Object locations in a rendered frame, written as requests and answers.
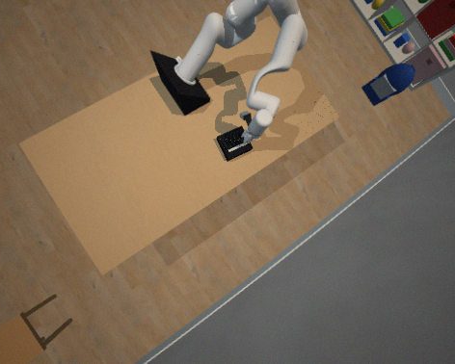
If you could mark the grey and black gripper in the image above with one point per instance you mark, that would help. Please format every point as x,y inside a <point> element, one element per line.
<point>247,138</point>

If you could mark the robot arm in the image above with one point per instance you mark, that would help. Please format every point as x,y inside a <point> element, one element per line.
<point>240,24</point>

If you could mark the black lighting desk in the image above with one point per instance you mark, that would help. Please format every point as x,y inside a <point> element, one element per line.
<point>231,145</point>

